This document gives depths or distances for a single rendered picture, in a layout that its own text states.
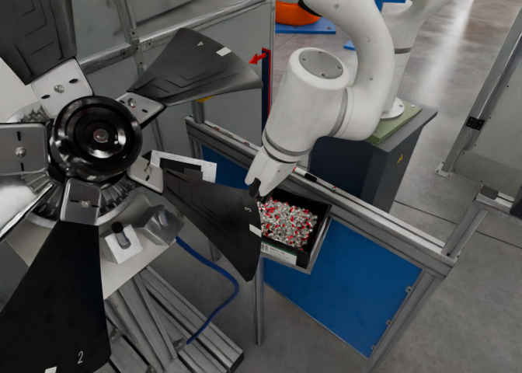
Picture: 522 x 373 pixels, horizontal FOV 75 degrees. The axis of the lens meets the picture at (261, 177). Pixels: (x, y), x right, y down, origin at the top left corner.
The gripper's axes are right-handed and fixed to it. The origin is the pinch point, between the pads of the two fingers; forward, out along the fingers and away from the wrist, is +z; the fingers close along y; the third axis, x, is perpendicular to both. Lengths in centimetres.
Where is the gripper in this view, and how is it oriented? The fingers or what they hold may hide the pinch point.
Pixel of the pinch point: (262, 193)
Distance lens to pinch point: 68.8
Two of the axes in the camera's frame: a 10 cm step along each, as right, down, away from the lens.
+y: -6.3, 5.3, -5.7
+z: -2.4, 5.7, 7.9
